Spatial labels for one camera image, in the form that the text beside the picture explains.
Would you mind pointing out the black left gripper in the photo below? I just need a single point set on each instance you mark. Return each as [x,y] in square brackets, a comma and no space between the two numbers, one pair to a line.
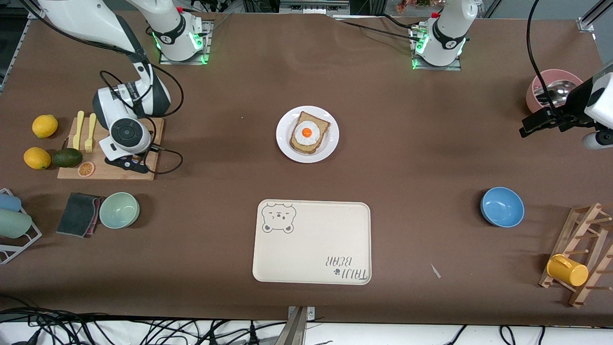
[576,102]

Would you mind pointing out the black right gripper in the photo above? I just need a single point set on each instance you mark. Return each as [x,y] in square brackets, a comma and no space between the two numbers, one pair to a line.
[154,150]

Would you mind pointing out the white round plate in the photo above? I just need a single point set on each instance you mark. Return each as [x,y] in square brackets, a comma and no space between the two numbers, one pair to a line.
[287,143]

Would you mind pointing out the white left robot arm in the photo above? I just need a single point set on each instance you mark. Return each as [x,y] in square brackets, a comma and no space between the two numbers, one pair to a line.
[448,28]

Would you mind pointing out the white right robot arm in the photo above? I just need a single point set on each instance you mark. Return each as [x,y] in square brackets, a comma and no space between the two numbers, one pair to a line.
[76,19]

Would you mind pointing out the metal ladle spoon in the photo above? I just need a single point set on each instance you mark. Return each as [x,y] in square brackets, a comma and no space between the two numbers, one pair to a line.
[553,91]

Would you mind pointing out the pink bowl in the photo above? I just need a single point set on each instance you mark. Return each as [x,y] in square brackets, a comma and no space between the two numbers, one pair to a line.
[539,84]

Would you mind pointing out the yellow plastic fork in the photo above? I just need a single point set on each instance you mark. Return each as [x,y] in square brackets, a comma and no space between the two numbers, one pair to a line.
[90,132]

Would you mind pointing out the orange slice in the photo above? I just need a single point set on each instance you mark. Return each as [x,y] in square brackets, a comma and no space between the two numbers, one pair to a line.
[86,168]

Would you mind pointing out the light green bowl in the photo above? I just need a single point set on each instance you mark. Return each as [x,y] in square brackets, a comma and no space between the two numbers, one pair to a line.
[119,210]

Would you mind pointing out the yellow plastic knife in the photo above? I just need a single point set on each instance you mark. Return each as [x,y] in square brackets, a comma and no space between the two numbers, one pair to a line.
[78,132]

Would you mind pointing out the wooden cutting board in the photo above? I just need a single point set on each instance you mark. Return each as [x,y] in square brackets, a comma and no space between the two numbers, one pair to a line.
[76,172]

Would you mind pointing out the dark green avocado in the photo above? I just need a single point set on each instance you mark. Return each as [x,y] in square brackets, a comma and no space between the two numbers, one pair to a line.
[67,158]

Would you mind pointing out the blue bowl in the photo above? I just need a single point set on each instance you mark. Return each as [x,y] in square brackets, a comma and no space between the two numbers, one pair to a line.
[502,207]

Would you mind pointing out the grey and pink cloth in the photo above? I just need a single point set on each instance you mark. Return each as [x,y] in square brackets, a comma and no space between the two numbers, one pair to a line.
[76,214]

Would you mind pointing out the wooden mug rack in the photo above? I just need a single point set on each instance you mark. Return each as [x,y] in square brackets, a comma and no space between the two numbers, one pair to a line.
[579,225]

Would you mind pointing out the yellow lemon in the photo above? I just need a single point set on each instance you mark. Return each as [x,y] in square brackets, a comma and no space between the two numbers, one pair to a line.
[45,126]
[37,158]

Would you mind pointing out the yellow mug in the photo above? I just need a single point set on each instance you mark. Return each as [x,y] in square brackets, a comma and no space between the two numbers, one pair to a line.
[567,270]

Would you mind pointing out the light blue cup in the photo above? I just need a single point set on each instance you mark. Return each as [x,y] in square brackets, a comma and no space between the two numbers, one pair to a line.
[9,202]

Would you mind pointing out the fried egg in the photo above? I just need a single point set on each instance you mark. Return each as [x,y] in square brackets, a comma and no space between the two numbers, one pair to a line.
[307,133]

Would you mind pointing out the pale green cup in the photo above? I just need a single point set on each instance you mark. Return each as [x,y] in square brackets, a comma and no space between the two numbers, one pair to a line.
[14,224]

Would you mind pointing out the bread slice under egg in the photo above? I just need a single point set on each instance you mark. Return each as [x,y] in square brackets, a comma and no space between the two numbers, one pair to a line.
[321,125]

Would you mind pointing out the cream bear print tray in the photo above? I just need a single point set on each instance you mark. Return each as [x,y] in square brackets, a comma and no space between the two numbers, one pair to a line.
[311,239]

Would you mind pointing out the small tape scrap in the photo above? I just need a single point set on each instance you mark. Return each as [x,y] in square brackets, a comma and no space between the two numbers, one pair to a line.
[435,271]

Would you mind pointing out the grey equipment box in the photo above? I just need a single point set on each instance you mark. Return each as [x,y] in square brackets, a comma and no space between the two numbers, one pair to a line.
[311,7]

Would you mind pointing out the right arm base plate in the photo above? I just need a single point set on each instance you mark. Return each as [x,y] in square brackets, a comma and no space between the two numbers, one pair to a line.
[167,61]

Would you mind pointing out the aluminium frame profile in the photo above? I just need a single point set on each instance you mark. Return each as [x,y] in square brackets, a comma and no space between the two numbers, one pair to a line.
[586,23]

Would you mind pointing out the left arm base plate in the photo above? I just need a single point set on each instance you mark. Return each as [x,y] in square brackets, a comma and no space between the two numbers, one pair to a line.
[452,67]

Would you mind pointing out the metal table bracket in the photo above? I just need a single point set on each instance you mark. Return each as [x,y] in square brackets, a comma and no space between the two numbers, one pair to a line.
[297,330]

